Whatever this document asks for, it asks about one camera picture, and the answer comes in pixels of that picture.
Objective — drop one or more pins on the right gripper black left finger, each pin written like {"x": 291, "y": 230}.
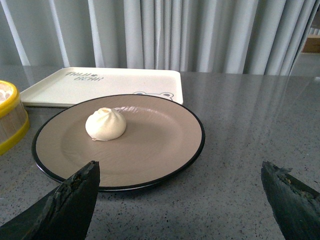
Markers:
{"x": 65, "y": 213}

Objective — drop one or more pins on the white steamed bun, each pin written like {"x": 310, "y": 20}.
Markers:
{"x": 105, "y": 124}

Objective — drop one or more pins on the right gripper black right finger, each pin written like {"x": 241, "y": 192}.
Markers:
{"x": 295, "y": 205}

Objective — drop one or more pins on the white bear print tray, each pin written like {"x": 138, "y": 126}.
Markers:
{"x": 73, "y": 85}

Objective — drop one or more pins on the grey pleated curtain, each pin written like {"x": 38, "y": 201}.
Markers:
{"x": 260, "y": 37}

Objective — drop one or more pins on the cardboard box in background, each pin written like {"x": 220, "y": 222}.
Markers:
{"x": 312, "y": 44}

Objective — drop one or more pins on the yellow rimmed wooden steamer basket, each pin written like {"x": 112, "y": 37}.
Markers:
{"x": 14, "y": 120}

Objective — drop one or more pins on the beige plate with black rim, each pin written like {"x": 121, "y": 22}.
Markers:
{"x": 162, "y": 138}

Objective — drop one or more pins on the white steamer cloth liner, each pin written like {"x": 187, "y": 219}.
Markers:
{"x": 5, "y": 92}

